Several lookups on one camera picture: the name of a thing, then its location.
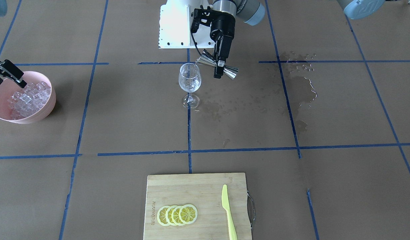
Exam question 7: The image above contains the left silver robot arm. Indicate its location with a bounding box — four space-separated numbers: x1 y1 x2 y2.
209 0 384 79

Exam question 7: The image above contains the pink bowl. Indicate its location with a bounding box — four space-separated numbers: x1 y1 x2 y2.
0 71 56 124

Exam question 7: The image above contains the steel double jigger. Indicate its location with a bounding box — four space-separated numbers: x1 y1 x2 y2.
196 49 239 80

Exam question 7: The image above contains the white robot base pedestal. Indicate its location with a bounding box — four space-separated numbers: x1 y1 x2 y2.
158 0 215 49

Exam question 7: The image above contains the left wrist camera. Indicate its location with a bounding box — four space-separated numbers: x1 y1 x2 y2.
190 6 212 33

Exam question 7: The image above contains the lemon slice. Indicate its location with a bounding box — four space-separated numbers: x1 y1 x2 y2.
157 205 170 226
179 204 198 224
165 205 178 226
171 206 185 226

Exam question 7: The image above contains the clear wine glass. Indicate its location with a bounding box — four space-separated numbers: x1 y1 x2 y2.
178 63 201 109

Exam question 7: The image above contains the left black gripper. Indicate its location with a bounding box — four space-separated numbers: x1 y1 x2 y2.
210 10 236 79

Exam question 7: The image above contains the yellow plastic knife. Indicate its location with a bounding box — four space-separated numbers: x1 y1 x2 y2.
221 184 238 240

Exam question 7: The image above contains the bamboo cutting board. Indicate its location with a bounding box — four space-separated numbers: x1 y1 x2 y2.
143 173 252 240

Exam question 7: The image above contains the clear ice cubes pile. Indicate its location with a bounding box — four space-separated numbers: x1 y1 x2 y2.
8 81 51 120

